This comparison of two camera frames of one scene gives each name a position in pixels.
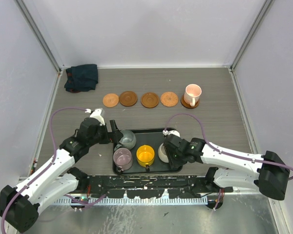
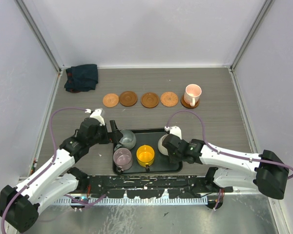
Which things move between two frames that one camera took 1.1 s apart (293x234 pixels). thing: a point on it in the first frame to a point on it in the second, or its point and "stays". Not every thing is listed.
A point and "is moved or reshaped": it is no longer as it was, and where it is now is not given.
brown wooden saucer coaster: (150, 100) stays
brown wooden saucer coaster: (128, 98) stays
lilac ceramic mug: (123, 159) stays
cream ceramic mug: (162, 153) is moved or reshaped
